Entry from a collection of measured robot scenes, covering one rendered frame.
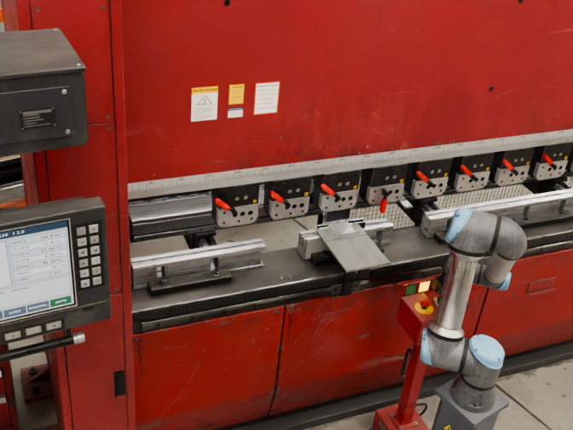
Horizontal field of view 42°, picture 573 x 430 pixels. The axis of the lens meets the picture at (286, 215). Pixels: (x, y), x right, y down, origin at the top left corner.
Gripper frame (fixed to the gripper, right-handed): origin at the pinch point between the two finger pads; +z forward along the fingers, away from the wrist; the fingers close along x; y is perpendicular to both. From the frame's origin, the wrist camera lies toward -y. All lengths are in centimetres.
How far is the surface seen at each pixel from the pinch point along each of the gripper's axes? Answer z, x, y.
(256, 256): -17, 68, 34
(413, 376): 31.4, 7.9, -3.5
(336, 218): -27, 35, 35
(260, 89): -86, 72, 38
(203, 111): -80, 91, 38
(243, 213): -38, 75, 35
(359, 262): -26.0, 37.2, 11.3
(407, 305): -3.9, 14.8, 5.0
